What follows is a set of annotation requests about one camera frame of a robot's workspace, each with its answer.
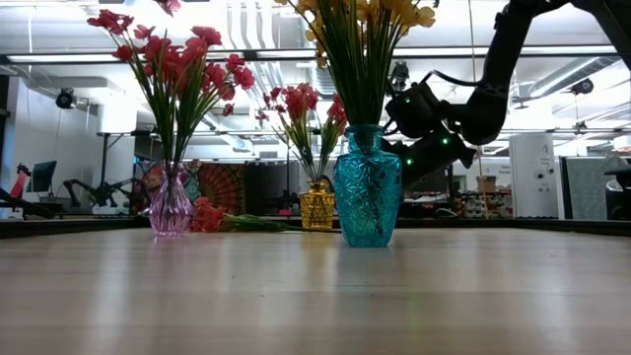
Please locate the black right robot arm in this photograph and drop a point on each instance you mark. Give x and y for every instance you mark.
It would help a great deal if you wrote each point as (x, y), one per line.
(493, 108)

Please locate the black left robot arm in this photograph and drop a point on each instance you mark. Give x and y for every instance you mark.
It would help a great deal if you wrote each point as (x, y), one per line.
(27, 206)

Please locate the black distant robot arm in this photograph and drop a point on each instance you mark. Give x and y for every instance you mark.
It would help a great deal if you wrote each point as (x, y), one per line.
(113, 190)
(76, 190)

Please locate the blue patterned glass vase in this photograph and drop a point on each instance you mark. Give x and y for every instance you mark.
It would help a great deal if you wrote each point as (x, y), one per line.
(367, 197)

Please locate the amber glass vase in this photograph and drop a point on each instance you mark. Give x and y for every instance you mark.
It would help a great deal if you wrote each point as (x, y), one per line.
(317, 209)

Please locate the pink ribbed glass vase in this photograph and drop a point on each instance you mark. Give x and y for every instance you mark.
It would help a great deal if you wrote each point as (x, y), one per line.
(170, 214)

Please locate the brown cardboard box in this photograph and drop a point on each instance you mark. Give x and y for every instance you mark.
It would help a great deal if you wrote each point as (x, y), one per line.
(490, 186)

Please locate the black ceiling spotlight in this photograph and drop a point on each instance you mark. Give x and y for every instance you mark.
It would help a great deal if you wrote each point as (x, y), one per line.
(399, 74)
(65, 98)
(581, 86)

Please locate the white column with devices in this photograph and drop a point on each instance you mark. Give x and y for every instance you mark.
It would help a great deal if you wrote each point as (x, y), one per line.
(535, 163)

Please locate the black ceiling track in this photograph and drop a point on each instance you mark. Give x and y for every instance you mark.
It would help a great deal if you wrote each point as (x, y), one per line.
(567, 130)

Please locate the grey partition panel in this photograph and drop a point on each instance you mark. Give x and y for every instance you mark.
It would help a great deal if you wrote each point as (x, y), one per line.
(584, 187)

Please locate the white ceiling pipes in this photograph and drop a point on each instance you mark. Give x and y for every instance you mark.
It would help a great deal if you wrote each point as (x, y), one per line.
(283, 74)

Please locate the black backdrop stand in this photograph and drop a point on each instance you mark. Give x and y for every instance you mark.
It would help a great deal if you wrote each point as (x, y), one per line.
(256, 132)

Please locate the black office chair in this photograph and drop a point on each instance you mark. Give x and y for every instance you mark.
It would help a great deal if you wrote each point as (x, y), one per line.
(620, 194)

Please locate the white ceiling box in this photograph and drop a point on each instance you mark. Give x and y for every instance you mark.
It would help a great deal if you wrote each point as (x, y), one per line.
(118, 122)

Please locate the black linear light fixture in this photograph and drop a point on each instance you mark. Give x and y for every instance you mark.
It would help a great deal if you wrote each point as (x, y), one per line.
(74, 57)

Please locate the small black monitor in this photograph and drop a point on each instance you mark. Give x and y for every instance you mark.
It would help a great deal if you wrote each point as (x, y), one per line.
(43, 175)

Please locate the red tag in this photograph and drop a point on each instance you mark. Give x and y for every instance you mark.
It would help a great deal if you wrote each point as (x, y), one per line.
(19, 185)

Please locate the grey spiral duct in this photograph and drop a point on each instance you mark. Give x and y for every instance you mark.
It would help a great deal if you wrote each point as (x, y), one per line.
(567, 74)

